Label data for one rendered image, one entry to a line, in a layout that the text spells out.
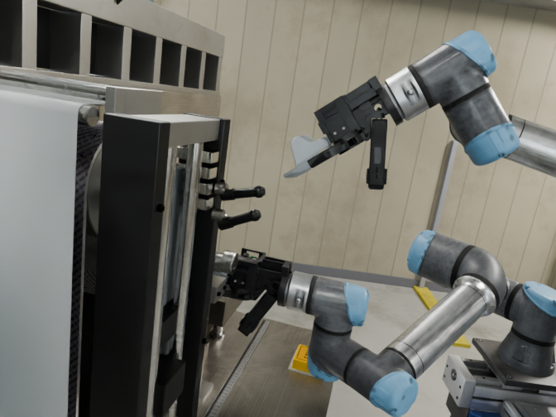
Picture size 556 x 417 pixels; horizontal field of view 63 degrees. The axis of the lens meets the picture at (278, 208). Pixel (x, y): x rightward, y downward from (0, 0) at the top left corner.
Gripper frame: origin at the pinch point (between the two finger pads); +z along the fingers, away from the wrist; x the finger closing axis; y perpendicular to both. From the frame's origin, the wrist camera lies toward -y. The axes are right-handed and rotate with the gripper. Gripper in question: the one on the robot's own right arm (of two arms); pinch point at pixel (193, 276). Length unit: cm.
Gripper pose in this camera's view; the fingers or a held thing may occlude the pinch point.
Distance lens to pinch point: 95.3
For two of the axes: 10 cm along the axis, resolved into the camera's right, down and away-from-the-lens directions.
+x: -2.4, 2.0, -9.5
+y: 1.4, -9.6, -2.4
